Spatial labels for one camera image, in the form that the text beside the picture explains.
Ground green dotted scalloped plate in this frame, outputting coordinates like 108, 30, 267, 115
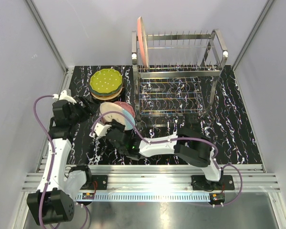
88, 68, 123, 94

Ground black striped bottom plate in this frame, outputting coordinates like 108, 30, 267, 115
91, 84, 125, 104

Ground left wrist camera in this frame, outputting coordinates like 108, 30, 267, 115
52, 90, 77, 104

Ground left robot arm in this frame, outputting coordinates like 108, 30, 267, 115
27, 94, 98, 229

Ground aluminium frame post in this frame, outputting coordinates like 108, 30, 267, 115
232, 0, 275, 72
24, 0, 69, 74

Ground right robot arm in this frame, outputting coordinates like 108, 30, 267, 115
105, 120, 224, 189

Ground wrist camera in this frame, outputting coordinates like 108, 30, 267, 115
52, 90, 77, 104
89, 123, 111, 137

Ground pink dotted scalloped plate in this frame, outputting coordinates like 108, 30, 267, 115
114, 101, 135, 118

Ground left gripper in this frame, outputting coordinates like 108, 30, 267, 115
68, 95, 99, 125

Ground cream and pink plate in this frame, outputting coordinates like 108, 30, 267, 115
137, 17, 149, 69

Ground cream and blue plate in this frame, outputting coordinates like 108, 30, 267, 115
100, 102, 135, 131

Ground right aluminium frame post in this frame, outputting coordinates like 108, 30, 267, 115
232, 0, 275, 72

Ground slotted cable duct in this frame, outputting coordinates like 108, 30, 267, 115
75, 192, 210, 202

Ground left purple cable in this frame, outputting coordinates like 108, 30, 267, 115
33, 94, 89, 227

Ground steel dish rack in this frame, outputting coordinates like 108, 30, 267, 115
132, 29, 228, 124

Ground black marble mat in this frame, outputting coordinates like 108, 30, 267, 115
67, 66, 262, 165

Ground left aluminium frame post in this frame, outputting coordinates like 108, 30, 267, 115
24, 0, 69, 74

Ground aluminium mounting rail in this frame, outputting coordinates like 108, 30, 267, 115
21, 164, 281, 193

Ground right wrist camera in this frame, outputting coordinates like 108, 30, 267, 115
89, 123, 111, 137

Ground tan yellow plate in stack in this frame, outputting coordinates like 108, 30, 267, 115
91, 87, 124, 101

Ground teal plate in stack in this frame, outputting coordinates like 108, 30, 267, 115
89, 83, 122, 96

